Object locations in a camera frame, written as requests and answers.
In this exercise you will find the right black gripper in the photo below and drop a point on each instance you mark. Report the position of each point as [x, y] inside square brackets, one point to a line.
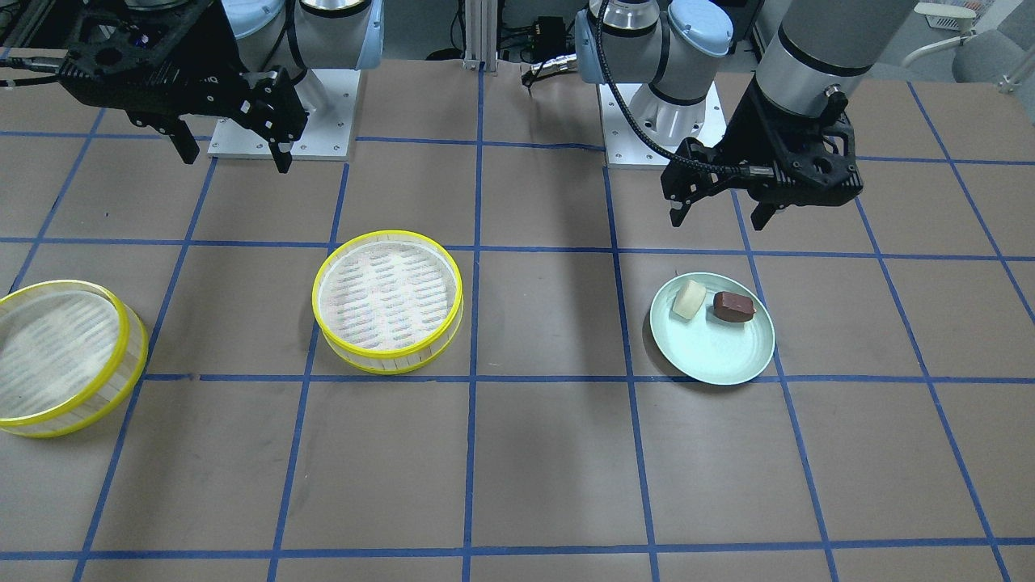
[212, 50]

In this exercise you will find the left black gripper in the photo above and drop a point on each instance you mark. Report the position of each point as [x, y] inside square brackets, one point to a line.
[745, 129]

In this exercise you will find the white steamed bun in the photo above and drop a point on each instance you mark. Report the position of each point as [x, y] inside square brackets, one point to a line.
[689, 299]

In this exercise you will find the brown chocolate bun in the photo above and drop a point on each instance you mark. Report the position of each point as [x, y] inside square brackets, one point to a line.
[733, 307]

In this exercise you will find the yellow rimmed steamer basket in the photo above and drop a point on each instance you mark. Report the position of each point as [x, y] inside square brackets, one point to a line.
[71, 352]

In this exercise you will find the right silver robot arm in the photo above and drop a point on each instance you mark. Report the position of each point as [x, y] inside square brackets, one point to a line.
[304, 35]

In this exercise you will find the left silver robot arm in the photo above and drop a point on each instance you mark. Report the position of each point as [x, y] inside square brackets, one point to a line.
[676, 51]

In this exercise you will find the yellow rimmed centre steamer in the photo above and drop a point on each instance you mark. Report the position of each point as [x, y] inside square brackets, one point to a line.
[388, 301]

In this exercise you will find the mint green plate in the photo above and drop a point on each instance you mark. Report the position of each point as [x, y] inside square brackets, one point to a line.
[705, 347]

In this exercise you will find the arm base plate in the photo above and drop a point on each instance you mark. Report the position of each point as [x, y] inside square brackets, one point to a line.
[665, 123]
[330, 97]

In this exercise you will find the aluminium frame post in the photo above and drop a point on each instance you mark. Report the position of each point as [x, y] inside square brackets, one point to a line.
[480, 35]

